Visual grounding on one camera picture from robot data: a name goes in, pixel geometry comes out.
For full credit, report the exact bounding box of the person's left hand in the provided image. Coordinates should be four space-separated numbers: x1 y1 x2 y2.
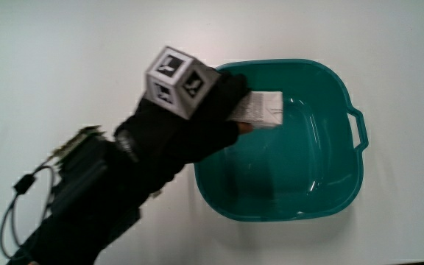
114 46 254 182

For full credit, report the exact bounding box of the black forearm electronics module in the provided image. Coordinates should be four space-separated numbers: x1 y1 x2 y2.
48 124 110 185

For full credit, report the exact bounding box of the person's left forearm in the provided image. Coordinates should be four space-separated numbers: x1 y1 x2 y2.
7 135 183 265

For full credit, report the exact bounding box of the green plastic plate basin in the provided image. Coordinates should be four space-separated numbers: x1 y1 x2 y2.
193 58 370 222

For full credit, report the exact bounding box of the black cable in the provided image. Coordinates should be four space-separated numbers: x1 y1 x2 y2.
0 164 57 259

